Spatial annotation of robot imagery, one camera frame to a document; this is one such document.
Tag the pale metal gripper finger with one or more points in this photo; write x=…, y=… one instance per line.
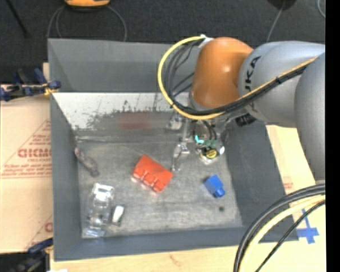
x=175, y=123
x=179, y=153

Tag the red toy building block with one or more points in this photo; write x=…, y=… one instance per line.
x=153, y=174

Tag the blue toy building block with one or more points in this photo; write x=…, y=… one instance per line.
x=214, y=185

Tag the grey metal bin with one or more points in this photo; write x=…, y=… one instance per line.
x=164, y=208

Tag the small white and black object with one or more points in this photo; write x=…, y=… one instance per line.
x=117, y=214

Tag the clear plastic bottle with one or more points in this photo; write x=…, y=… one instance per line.
x=97, y=211

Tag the brown cardboard board, red print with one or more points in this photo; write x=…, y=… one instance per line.
x=22, y=186

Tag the black cylinder on white bracket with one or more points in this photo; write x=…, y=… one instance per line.
x=210, y=153

